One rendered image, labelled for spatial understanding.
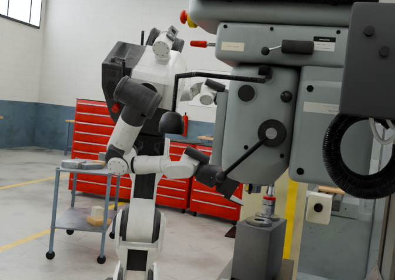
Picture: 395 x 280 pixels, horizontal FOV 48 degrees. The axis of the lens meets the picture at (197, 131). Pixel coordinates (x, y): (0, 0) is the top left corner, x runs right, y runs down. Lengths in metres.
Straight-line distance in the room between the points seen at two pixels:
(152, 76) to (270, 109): 0.61
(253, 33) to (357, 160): 0.40
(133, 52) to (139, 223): 0.68
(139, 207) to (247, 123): 0.80
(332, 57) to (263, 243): 0.68
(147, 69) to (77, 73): 10.51
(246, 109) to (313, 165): 0.22
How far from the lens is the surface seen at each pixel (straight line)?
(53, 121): 12.48
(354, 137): 1.11
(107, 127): 6.57
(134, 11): 11.64
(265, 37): 1.14
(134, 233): 1.81
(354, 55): 0.87
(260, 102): 1.15
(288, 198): 3.00
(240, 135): 1.16
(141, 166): 1.66
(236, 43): 1.15
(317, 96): 1.12
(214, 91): 2.02
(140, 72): 1.64
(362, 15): 0.89
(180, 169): 1.59
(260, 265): 1.53
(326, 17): 1.13
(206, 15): 1.18
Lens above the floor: 1.50
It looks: 3 degrees down
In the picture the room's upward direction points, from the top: 6 degrees clockwise
